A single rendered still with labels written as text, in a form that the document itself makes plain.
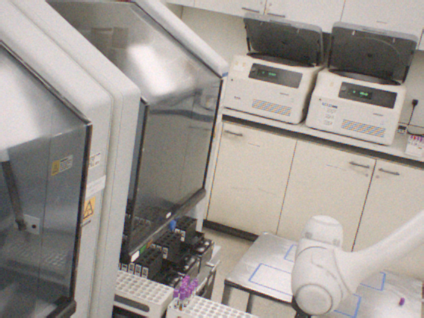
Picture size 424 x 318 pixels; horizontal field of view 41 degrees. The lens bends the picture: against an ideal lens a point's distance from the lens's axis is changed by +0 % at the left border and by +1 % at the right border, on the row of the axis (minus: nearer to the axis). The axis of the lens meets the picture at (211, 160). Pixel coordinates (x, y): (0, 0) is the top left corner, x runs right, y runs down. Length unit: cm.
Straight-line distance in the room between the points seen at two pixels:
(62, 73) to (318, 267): 66
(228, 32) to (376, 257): 335
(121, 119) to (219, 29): 319
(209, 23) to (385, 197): 187
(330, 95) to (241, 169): 78
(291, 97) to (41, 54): 263
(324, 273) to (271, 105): 260
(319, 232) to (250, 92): 248
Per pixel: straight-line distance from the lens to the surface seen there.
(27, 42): 123
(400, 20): 388
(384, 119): 365
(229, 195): 395
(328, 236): 135
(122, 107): 129
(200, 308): 159
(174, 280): 178
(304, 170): 376
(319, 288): 120
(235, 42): 440
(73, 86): 118
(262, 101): 374
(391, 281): 211
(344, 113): 366
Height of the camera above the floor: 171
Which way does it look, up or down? 18 degrees down
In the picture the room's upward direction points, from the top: 10 degrees clockwise
